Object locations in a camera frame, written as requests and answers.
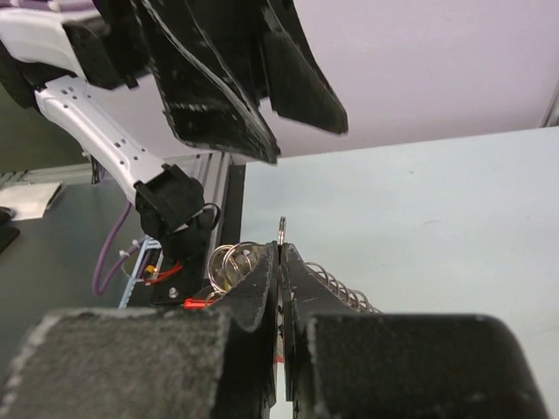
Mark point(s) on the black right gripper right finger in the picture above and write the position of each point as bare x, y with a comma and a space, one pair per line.
340, 363

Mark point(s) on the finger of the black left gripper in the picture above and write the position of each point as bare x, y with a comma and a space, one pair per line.
297, 87
204, 104

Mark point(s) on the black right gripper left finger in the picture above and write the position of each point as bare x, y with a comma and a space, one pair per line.
215, 362

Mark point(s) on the metal key organizer red handle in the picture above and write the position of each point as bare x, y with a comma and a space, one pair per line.
229, 264

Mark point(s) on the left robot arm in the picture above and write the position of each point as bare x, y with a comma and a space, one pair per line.
53, 51

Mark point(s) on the white slotted cable duct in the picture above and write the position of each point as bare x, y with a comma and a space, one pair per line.
147, 245

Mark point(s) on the aluminium frame post right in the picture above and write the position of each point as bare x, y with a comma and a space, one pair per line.
551, 115

